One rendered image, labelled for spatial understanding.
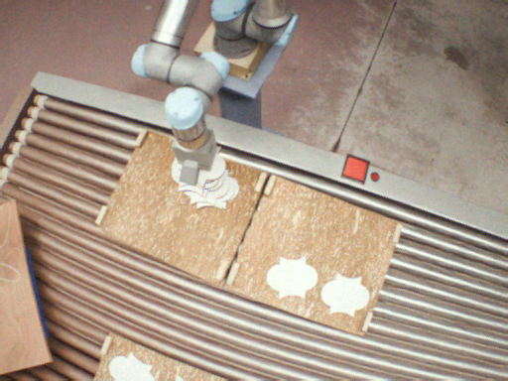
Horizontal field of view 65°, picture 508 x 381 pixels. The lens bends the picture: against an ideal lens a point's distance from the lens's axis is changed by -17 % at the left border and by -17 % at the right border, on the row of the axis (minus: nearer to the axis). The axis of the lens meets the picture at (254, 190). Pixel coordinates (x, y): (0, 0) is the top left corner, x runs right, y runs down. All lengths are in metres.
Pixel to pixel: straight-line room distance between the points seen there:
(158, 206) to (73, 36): 2.02
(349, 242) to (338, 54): 1.66
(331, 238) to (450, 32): 2.18
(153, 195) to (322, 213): 0.49
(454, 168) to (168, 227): 1.74
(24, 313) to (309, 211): 0.88
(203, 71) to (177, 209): 0.49
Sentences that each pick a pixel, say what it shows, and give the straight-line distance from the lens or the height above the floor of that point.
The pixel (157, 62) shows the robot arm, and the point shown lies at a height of 1.38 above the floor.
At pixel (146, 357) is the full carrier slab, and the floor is 0.94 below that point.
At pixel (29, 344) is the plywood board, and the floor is 1.04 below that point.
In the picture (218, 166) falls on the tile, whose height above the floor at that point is 1.10.
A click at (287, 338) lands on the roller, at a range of 1.27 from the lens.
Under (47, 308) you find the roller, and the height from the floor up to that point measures 0.92.
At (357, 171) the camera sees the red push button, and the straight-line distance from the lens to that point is 1.39.
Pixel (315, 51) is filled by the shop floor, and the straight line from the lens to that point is 2.77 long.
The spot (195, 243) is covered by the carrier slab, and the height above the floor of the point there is 0.94.
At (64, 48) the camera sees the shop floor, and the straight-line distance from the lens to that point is 3.13.
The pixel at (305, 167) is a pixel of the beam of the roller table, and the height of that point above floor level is 0.92.
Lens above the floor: 2.19
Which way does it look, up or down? 70 degrees down
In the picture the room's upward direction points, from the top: 3 degrees counter-clockwise
